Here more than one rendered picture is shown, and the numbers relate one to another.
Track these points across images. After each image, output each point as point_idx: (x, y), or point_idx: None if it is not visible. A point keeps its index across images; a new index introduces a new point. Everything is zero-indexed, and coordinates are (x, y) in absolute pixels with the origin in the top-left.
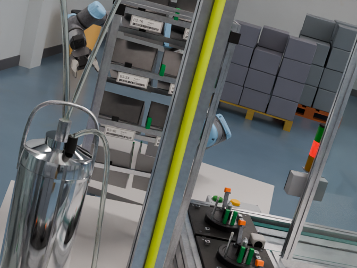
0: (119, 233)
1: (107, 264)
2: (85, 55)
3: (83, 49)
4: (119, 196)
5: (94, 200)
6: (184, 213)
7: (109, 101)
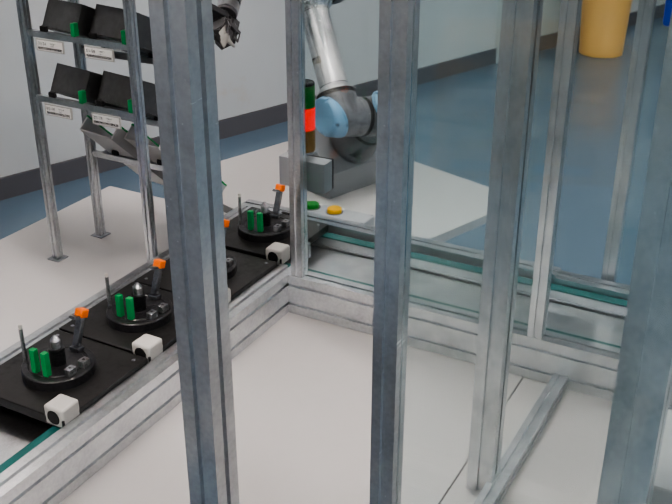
0: (161, 242)
1: (95, 271)
2: (218, 27)
3: (219, 21)
4: (225, 205)
5: None
6: (146, 208)
7: (62, 75)
